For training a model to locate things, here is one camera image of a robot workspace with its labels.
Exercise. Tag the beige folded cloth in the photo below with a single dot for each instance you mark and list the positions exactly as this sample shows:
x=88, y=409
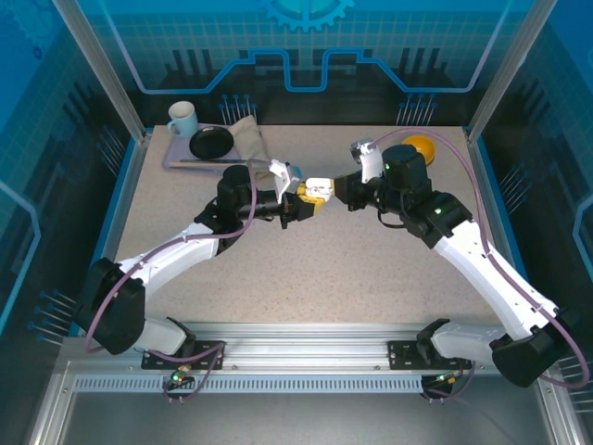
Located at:
x=250, y=141

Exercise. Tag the aluminium table side rail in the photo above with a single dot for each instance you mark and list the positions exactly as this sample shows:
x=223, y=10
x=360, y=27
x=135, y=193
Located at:
x=129, y=185
x=492, y=194

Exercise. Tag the aluminium frame post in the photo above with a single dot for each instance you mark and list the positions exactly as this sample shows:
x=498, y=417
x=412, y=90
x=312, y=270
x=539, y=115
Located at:
x=109, y=79
x=508, y=69

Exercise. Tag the wooden chopstick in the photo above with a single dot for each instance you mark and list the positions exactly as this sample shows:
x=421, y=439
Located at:
x=194, y=165

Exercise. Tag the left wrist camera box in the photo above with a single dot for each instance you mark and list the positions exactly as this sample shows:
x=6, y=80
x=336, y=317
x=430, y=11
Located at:
x=289, y=178

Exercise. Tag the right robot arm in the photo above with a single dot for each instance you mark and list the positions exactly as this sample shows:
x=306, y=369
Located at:
x=486, y=287

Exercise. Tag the orange bowl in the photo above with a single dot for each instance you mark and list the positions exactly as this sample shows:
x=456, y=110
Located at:
x=424, y=143

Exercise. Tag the light blue mug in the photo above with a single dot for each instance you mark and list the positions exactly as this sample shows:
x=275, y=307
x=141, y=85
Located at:
x=183, y=121

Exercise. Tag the black plate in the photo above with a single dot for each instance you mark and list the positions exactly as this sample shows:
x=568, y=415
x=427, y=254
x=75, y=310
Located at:
x=210, y=143

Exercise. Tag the aluminium front rail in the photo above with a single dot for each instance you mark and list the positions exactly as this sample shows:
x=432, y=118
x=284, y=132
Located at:
x=301, y=343

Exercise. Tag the black knife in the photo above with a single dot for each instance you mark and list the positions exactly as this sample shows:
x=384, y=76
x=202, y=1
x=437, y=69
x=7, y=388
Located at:
x=218, y=161

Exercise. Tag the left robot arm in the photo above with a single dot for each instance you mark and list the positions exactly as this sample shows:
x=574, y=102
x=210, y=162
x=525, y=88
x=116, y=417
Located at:
x=176, y=252

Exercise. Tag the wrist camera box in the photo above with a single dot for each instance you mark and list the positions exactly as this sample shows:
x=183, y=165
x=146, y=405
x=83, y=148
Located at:
x=289, y=178
x=370, y=160

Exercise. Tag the steel base panel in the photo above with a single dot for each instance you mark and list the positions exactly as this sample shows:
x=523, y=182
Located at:
x=301, y=417

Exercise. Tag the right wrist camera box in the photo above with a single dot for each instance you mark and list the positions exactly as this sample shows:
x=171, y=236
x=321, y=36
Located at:
x=370, y=160

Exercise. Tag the lavender tray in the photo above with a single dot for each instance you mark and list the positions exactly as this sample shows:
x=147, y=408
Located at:
x=178, y=150

